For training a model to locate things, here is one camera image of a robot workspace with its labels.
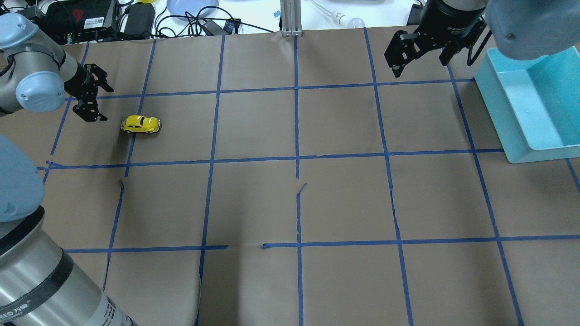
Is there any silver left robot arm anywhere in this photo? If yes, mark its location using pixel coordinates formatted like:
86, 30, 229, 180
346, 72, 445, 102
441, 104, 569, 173
0, 13, 136, 326

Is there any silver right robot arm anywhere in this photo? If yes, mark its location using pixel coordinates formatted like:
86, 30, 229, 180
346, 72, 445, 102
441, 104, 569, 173
145, 0, 579, 96

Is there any black red computer box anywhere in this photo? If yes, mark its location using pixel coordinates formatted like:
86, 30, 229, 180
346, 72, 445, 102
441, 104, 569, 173
41, 0, 121, 45

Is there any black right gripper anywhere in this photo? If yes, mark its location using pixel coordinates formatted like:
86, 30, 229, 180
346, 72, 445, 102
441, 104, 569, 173
384, 0, 487, 78

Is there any turquoise plastic bin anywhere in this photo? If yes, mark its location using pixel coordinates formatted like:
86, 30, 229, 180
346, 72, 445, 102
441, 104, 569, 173
474, 46, 580, 163

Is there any yellow toy beetle car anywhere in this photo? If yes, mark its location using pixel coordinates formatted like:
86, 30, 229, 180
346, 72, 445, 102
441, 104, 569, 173
120, 115, 162, 134

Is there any aluminium frame post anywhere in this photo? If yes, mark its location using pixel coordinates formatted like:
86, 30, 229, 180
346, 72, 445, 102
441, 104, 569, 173
280, 0, 303, 37

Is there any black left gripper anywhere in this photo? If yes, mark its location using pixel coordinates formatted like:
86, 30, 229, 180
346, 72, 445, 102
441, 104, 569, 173
68, 63, 114, 122

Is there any black power adapter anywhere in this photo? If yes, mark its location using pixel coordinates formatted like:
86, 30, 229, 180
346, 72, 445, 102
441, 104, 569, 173
123, 2, 155, 40

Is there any light blue plate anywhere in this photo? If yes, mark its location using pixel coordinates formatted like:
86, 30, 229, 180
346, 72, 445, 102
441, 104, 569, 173
166, 0, 219, 20

